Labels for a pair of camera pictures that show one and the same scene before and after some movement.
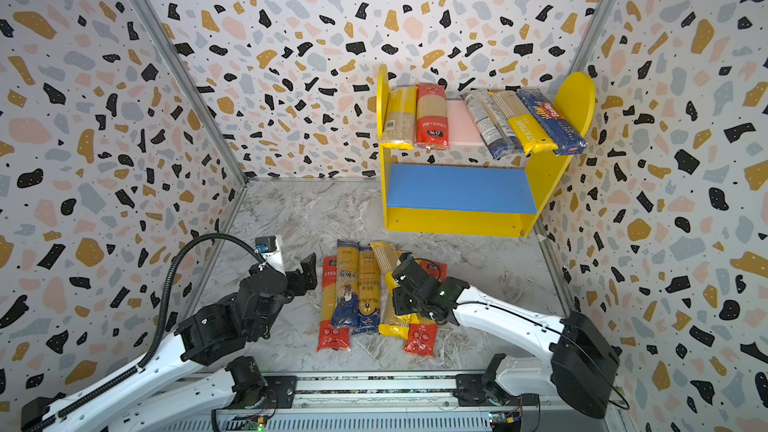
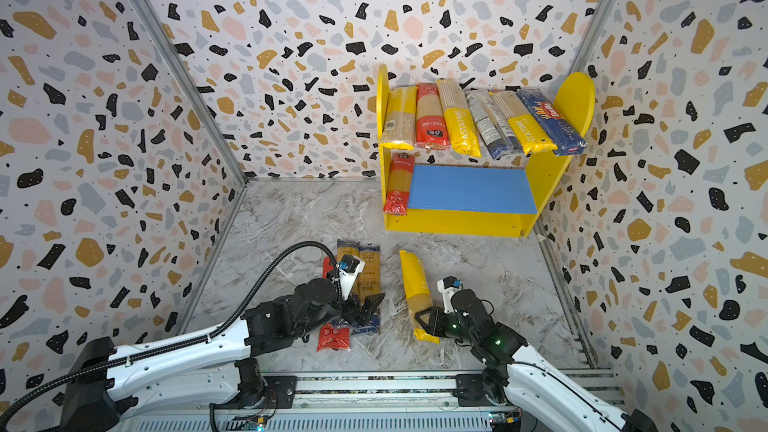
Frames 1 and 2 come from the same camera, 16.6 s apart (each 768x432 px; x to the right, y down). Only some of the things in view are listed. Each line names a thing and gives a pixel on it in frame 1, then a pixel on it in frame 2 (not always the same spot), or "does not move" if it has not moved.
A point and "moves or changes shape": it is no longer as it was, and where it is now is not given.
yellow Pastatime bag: [394, 325] moves or changes shape
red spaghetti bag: [431, 117] does not move
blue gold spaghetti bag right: [369, 303] does not move
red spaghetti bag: [331, 336] does not move
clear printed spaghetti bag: [493, 124] does not move
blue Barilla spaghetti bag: [564, 138] does not move
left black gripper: [310, 271] → [354, 314]
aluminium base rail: [497, 401] does not move
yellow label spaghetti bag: [400, 123] does not move
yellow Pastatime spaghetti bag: [525, 128] does not move
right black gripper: [405, 282] → [441, 318]
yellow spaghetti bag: [386, 256] → [462, 135]
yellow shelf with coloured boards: [461, 187] does not move
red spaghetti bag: [421, 338] → [400, 180]
